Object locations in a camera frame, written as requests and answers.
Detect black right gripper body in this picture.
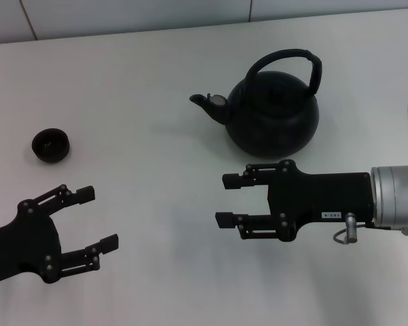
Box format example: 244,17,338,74
267,159,375,242

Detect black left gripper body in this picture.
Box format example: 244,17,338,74
0,198,63,287

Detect small black teacup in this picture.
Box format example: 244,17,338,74
31,128,72,165

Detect black round teapot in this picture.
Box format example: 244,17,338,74
189,48,324,158

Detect right gripper cable with plug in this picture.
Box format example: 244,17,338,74
333,212,360,245

